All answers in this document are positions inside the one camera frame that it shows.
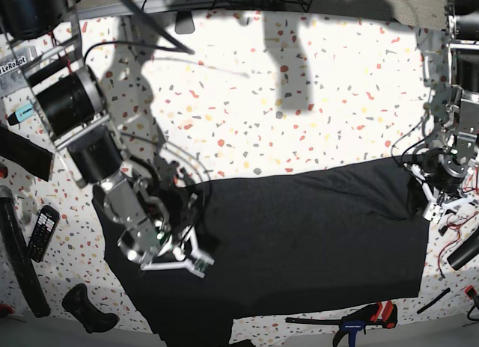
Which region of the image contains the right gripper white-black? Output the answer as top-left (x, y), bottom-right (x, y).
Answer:
top-left (140, 192), bottom-right (215, 278)

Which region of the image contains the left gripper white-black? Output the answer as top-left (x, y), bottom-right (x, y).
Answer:
top-left (406, 164), bottom-right (478, 223)

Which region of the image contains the dark grey T-shirt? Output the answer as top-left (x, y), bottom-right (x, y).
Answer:
top-left (93, 159), bottom-right (429, 346)

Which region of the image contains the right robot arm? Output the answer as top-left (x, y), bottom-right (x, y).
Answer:
top-left (1, 0), bottom-right (214, 277)

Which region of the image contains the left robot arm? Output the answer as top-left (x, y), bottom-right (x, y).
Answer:
top-left (403, 0), bottom-right (478, 223)

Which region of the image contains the black cylinder right edge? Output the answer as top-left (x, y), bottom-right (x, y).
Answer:
top-left (447, 235), bottom-right (478, 271)

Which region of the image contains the small black stick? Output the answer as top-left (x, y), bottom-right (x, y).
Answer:
top-left (416, 287), bottom-right (451, 315)

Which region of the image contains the red object right edge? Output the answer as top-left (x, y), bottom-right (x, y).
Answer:
top-left (465, 286), bottom-right (479, 308)

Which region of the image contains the black game controller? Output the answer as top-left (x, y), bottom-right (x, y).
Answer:
top-left (61, 283), bottom-right (119, 334)

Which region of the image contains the black remote control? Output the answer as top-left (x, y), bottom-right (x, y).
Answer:
top-left (27, 205), bottom-right (60, 262)

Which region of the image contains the black folded cloth strip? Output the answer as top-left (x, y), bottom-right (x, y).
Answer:
top-left (1, 125), bottom-right (55, 181)

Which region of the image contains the long black tube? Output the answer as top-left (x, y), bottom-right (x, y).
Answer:
top-left (1, 185), bottom-right (51, 318)

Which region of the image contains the red object bottom left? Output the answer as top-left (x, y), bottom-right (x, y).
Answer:
top-left (0, 304), bottom-right (13, 319)

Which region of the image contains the turquoise highlighter pen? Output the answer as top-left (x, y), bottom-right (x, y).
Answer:
top-left (7, 103), bottom-right (34, 126)

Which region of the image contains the grey monitor stand base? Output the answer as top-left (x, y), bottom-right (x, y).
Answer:
top-left (174, 10), bottom-right (195, 34)

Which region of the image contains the clear LeRobot parts box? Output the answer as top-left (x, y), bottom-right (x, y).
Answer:
top-left (0, 46), bottom-right (37, 98)

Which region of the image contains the red and black wire bundle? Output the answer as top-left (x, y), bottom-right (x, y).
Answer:
top-left (436, 204), bottom-right (479, 280)

